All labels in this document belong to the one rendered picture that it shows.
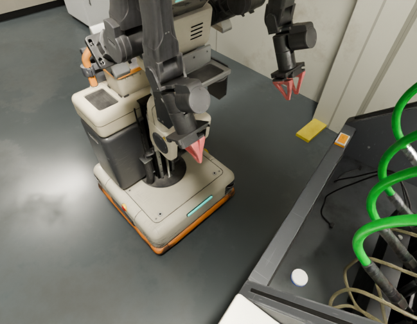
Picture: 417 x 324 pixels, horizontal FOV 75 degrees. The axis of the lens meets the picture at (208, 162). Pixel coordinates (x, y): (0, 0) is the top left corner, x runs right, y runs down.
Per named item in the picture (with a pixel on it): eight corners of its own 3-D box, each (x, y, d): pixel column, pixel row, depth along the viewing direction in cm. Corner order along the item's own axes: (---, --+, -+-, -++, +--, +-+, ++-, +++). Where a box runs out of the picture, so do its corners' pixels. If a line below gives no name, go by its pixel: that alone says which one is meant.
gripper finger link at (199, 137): (214, 160, 72) (202, 128, 68) (193, 174, 69) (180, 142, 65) (198, 155, 77) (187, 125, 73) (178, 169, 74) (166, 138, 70)
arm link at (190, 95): (173, 54, 65) (142, 67, 61) (202, 48, 56) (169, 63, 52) (189, 101, 70) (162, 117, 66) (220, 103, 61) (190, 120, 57)
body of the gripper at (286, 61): (306, 67, 90) (302, 44, 86) (287, 79, 85) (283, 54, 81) (288, 68, 94) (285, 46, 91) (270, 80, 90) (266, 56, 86)
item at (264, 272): (328, 155, 103) (344, 123, 91) (339, 161, 101) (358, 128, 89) (239, 299, 70) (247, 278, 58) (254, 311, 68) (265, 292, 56)
